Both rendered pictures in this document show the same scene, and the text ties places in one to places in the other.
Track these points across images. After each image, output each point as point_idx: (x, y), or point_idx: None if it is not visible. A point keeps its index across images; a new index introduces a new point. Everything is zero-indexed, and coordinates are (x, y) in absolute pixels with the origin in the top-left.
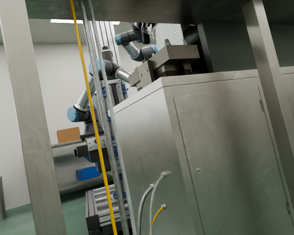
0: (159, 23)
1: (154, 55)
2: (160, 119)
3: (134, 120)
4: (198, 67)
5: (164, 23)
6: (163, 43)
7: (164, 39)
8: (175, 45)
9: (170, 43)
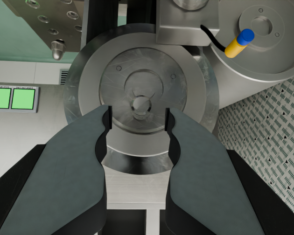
0: (49, 84)
1: (33, 30)
2: None
3: None
4: (147, 2)
5: (57, 84)
6: (52, 52)
7: (53, 58)
8: (68, 51)
9: (64, 53)
